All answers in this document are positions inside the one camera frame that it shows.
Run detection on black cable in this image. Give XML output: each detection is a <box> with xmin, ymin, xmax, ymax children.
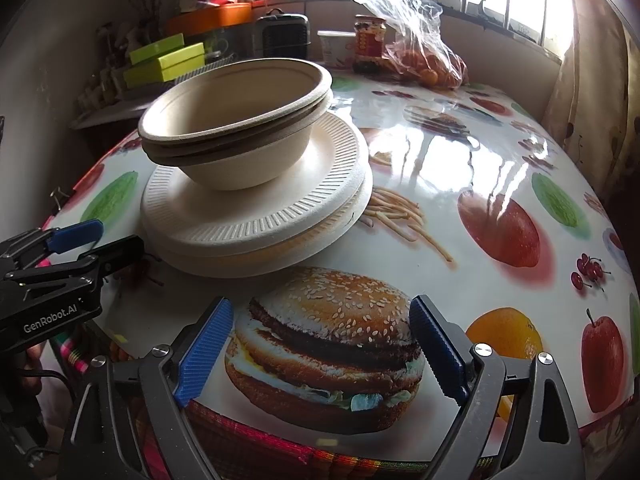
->
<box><xmin>20</xmin><ymin>367</ymin><xmax>68</xmax><ymax>386</ymax></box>

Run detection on white paper cup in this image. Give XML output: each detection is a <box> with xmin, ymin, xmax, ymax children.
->
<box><xmin>317</xmin><ymin>31</ymin><xmax>357</xmax><ymax>67</ymax></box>

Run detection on plaid cloth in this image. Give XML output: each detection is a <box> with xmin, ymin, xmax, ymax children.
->
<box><xmin>50</xmin><ymin>330</ymin><xmax>501</xmax><ymax>480</ymax></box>

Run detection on floral cloth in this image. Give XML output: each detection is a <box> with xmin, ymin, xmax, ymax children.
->
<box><xmin>577</xmin><ymin>410</ymin><xmax>640</xmax><ymax>480</ymax></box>

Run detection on orange box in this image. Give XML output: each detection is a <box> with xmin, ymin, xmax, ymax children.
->
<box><xmin>164</xmin><ymin>2</ymin><xmax>252</xmax><ymax>37</ymax></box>

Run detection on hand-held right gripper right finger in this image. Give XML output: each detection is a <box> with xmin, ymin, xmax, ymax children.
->
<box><xmin>409</xmin><ymin>294</ymin><xmax>586</xmax><ymax>480</ymax></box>

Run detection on white foam plate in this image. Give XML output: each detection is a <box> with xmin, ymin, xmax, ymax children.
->
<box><xmin>142</xmin><ymin>170</ymin><xmax>373</xmax><ymax>263</ymax></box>
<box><xmin>145</xmin><ymin>175</ymin><xmax>374</xmax><ymax>279</ymax></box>
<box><xmin>141</xmin><ymin>110</ymin><xmax>370</xmax><ymax>250</ymax></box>

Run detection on clear plastic bag of oranges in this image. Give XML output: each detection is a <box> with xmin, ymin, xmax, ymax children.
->
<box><xmin>362</xmin><ymin>0</ymin><xmax>470</xmax><ymax>88</ymax></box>

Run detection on green box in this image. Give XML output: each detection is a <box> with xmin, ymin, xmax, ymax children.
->
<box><xmin>129</xmin><ymin>33</ymin><xmax>186</xmax><ymax>66</ymax></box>
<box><xmin>122</xmin><ymin>42</ymin><xmax>207</xmax><ymax>88</ymax></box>

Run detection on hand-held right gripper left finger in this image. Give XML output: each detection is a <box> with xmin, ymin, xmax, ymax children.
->
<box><xmin>57</xmin><ymin>296</ymin><xmax>235</xmax><ymax>480</ymax></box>

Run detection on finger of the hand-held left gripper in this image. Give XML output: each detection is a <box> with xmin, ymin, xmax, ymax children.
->
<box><xmin>92</xmin><ymin>235</ymin><xmax>146</xmax><ymax>281</ymax></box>
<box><xmin>0</xmin><ymin>219</ymin><xmax>104</xmax><ymax>271</ymax></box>

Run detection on food printed tablecloth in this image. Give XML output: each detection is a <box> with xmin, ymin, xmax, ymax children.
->
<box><xmin>42</xmin><ymin>72</ymin><xmax>640</xmax><ymax>463</ymax></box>

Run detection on small grey heater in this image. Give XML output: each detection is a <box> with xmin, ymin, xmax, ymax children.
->
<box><xmin>255</xmin><ymin>8</ymin><xmax>311</xmax><ymax>61</ymax></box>

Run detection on red label glass jar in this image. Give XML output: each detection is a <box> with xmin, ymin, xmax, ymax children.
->
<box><xmin>352</xmin><ymin>14</ymin><xmax>388</xmax><ymax>75</ymax></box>

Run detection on patterned cream curtain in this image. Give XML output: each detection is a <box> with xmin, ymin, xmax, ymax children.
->
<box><xmin>542</xmin><ymin>0</ymin><xmax>640</xmax><ymax>201</ymax></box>

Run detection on grey side shelf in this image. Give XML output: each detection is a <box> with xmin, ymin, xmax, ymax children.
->
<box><xmin>70</xmin><ymin>100</ymin><xmax>151</xmax><ymax>131</ymax></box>

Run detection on beige paper bowl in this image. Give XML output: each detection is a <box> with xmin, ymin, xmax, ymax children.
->
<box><xmin>147</xmin><ymin>100</ymin><xmax>331</xmax><ymax>192</ymax></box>
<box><xmin>142</xmin><ymin>87</ymin><xmax>333</xmax><ymax>158</ymax></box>
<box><xmin>138</xmin><ymin>58</ymin><xmax>334</xmax><ymax>148</ymax></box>

